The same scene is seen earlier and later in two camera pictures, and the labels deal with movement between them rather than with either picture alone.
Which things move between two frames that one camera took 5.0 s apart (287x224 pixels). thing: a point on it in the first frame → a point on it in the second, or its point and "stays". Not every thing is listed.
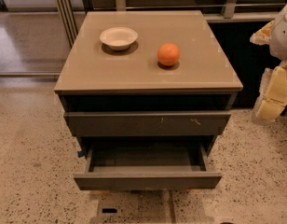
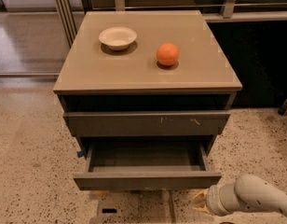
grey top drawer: (147, 124) stays
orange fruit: (168, 54) stays
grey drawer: (146, 165) stays
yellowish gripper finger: (263, 36) → (201, 197)
